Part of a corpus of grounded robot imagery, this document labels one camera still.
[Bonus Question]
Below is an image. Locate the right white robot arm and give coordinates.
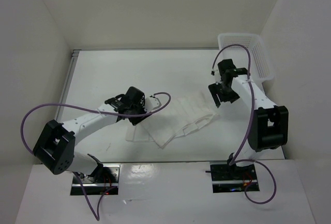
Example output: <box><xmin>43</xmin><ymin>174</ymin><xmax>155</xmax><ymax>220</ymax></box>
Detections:
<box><xmin>208</xmin><ymin>59</ymin><xmax>289</xmax><ymax>179</ymax></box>

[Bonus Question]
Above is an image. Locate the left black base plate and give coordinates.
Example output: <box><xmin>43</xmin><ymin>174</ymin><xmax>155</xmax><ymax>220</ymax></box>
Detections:
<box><xmin>78</xmin><ymin>163</ymin><xmax>121</xmax><ymax>196</ymax></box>

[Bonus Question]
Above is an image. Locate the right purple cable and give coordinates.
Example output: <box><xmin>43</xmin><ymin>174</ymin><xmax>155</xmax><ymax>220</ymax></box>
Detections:
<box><xmin>210</xmin><ymin>43</ymin><xmax>278</xmax><ymax>204</ymax></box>

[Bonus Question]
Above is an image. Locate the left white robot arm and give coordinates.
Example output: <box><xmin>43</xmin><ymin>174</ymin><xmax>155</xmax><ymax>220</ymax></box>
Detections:
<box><xmin>33</xmin><ymin>86</ymin><xmax>160</xmax><ymax>183</ymax></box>

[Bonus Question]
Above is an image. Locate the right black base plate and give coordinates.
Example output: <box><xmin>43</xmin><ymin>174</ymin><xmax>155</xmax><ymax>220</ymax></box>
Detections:
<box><xmin>205</xmin><ymin>162</ymin><xmax>260</xmax><ymax>193</ymax></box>

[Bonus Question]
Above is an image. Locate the white plastic mesh basket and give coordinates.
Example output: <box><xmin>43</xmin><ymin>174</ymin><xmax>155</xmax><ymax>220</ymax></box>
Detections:
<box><xmin>218</xmin><ymin>33</ymin><xmax>275</xmax><ymax>84</ymax></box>

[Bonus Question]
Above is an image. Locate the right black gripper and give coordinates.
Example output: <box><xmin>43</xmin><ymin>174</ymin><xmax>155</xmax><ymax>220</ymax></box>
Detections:
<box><xmin>208</xmin><ymin>80</ymin><xmax>240</xmax><ymax>108</ymax></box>

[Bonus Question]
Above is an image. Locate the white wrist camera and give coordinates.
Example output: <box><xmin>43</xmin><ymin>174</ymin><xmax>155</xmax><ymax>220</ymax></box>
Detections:
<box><xmin>144</xmin><ymin>96</ymin><xmax>162</xmax><ymax>113</ymax></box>
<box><xmin>211</xmin><ymin>69</ymin><xmax>221</xmax><ymax>85</ymax></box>

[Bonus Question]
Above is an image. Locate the white pleated skirt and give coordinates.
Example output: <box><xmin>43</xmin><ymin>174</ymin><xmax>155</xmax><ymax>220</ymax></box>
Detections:
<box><xmin>125</xmin><ymin>92</ymin><xmax>218</xmax><ymax>148</ymax></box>

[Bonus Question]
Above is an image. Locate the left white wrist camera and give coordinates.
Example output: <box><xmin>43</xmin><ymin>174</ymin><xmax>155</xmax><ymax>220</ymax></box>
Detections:
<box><xmin>144</xmin><ymin>96</ymin><xmax>162</xmax><ymax>113</ymax></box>

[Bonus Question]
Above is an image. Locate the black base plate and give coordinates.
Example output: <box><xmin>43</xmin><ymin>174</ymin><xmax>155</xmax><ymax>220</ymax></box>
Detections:
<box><xmin>78</xmin><ymin>163</ymin><xmax>121</xmax><ymax>196</ymax></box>
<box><xmin>205</xmin><ymin>162</ymin><xmax>260</xmax><ymax>193</ymax></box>

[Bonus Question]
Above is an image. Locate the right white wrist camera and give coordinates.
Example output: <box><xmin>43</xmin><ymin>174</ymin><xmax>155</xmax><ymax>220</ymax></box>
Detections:
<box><xmin>211</xmin><ymin>69</ymin><xmax>221</xmax><ymax>85</ymax></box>

